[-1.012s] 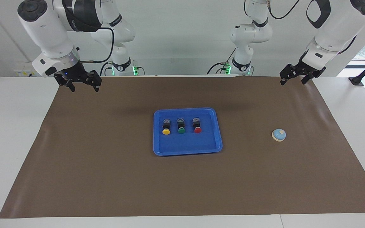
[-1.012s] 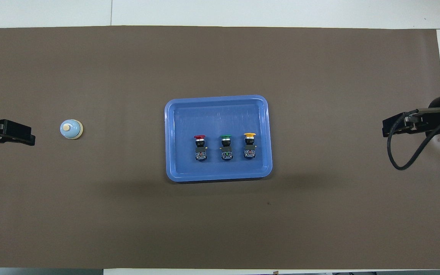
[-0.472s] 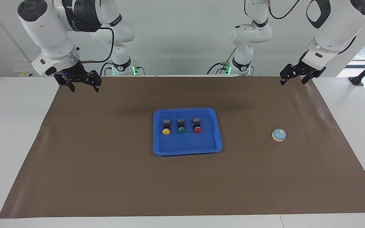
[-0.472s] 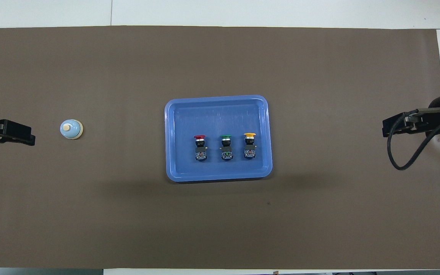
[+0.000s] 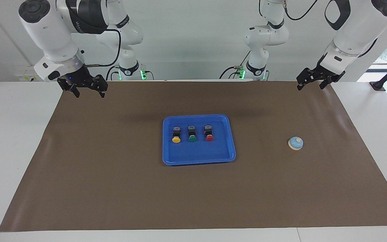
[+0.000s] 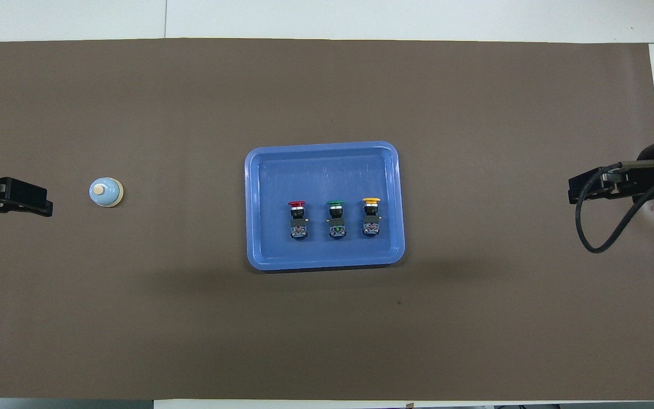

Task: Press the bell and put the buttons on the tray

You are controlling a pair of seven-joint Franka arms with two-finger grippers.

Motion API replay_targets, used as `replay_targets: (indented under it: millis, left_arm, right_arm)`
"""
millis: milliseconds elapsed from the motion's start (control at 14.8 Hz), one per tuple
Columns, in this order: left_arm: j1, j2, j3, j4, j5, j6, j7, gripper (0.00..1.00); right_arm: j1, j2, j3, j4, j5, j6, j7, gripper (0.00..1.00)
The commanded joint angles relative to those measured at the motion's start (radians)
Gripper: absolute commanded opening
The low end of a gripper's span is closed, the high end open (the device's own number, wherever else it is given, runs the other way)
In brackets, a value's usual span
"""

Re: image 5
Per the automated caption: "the light blue call bell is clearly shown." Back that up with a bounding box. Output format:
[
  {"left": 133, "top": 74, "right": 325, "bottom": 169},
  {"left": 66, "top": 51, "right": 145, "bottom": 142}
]
[{"left": 288, "top": 136, "right": 304, "bottom": 151}]

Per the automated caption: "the green push button switch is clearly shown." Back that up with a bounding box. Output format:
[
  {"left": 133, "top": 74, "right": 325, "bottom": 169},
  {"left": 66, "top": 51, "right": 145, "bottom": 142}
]
[{"left": 187, "top": 125, "right": 198, "bottom": 143}]

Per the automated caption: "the blue plastic tray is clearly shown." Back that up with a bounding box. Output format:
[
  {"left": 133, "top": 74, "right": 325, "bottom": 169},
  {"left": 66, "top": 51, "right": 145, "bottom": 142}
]
[{"left": 162, "top": 114, "right": 237, "bottom": 166}]

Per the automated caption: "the brown table mat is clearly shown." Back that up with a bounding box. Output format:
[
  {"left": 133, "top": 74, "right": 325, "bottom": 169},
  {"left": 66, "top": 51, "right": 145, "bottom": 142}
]
[{"left": 0, "top": 80, "right": 387, "bottom": 232}]

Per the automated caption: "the black right base cable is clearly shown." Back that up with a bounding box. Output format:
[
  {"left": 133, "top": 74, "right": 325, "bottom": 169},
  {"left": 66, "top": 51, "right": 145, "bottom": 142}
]
[{"left": 105, "top": 65, "right": 122, "bottom": 81}]

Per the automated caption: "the black base cable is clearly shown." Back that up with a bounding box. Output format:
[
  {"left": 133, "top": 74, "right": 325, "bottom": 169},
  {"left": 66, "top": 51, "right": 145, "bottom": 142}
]
[
  {"left": 219, "top": 50, "right": 251, "bottom": 80},
  {"left": 105, "top": 65, "right": 122, "bottom": 81}
]

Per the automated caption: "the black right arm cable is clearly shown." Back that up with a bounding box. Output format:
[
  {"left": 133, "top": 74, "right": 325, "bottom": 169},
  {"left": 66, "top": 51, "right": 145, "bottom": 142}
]
[{"left": 89, "top": 29, "right": 122, "bottom": 68}]

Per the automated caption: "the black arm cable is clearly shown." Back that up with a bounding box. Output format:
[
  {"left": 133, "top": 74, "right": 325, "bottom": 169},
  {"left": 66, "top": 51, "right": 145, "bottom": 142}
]
[
  {"left": 89, "top": 29, "right": 122, "bottom": 68},
  {"left": 283, "top": 0, "right": 320, "bottom": 21}
]

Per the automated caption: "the white wall socket box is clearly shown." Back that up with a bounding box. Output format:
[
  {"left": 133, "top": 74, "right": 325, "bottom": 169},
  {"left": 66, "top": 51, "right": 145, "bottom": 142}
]
[{"left": 15, "top": 66, "right": 48, "bottom": 82}]

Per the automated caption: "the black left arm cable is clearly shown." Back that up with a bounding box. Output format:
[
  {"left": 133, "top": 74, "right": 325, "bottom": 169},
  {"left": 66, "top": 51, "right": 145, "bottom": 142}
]
[{"left": 283, "top": 0, "right": 320, "bottom": 21}]

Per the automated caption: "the black left base cable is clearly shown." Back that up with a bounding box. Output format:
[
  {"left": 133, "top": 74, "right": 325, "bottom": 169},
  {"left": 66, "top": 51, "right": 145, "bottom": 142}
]
[{"left": 219, "top": 50, "right": 251, "bottom": 80}]

